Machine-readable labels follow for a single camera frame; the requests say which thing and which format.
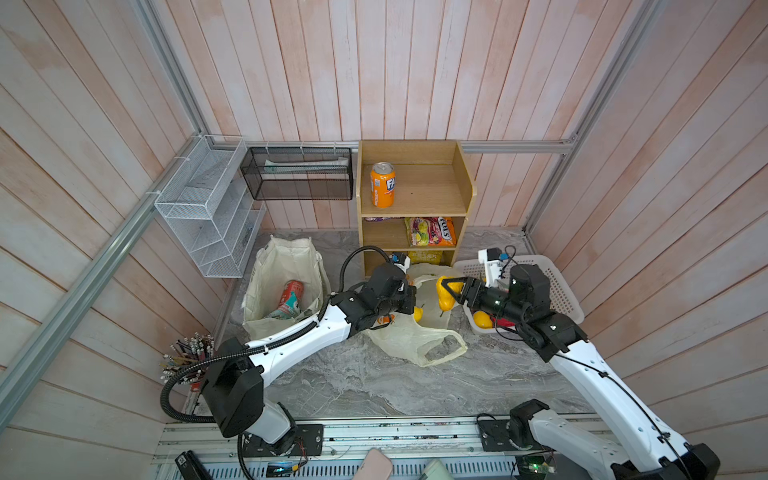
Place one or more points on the pink phone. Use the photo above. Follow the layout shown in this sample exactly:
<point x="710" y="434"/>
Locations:
<point x="375" y="466"/>

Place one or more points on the orange snack packet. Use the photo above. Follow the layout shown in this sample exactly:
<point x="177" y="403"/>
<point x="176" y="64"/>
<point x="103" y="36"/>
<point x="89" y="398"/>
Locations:
<point x="442" y="232"/>

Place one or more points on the orange print plastic bag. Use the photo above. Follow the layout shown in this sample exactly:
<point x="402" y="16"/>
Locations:
<point x="428" y="341"/>

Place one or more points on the teal snack packet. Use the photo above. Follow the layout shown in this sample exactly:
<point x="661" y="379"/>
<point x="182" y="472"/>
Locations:
<point x="285" y="312"/>

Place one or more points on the orange Fanta can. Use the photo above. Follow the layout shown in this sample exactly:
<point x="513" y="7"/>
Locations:
<point x="383" y="182"/>

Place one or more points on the red pencil cup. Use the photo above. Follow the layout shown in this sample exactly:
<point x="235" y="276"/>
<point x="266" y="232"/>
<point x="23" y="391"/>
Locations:
<point x="186" y="352"/>

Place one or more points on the wooden two-tier shelf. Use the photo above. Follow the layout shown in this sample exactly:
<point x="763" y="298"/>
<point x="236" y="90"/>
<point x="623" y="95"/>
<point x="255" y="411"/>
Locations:
<point x="432" y="180"/>

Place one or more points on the black mesh basket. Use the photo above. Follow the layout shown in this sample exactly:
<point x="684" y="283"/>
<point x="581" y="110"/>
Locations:
<point x="298" y="173"/>

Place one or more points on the yellow bell pepper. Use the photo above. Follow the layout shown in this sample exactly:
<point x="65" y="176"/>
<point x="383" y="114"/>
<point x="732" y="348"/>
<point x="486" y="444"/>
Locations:
<point x="448" y="292"/>

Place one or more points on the colourful candy packet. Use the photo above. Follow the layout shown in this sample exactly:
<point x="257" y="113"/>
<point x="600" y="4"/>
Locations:
<point x="421" y="231"/>

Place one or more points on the yellow chips packet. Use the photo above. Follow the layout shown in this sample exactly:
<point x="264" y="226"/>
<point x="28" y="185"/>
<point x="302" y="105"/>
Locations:
<point x="433" y="257"/>

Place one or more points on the red cola can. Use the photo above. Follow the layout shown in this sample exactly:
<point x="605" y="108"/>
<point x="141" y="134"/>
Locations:
<point x="292" y="295"/>

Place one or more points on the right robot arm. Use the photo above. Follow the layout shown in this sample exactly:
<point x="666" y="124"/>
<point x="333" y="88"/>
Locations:
<point x="646" y="447"/>

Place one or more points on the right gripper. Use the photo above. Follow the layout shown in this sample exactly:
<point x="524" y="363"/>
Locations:
<point x="469" y="284"/>

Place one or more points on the cream canvas tote bag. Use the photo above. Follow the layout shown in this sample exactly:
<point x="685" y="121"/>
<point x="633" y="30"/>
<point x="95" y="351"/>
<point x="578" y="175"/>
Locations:
<point x="277" y="263"/>

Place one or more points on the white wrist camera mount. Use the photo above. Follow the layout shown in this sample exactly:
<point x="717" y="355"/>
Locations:
<point x="493" y="261"/>

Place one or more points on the white wire mesh rack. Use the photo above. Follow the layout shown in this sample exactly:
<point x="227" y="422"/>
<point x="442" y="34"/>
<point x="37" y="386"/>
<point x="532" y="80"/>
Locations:
<point x="208" y="205"/>

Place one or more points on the white plastic fruit basket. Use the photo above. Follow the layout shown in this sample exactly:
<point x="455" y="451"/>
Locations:
<point x="562" y="299"/>

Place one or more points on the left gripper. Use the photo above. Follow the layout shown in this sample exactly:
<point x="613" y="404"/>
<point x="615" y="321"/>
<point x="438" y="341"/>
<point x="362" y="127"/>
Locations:
<point x="408" y="293"/>

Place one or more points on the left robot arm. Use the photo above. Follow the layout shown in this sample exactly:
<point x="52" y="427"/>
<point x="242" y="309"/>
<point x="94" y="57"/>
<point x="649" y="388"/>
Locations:
<point x="235" y="380"/>

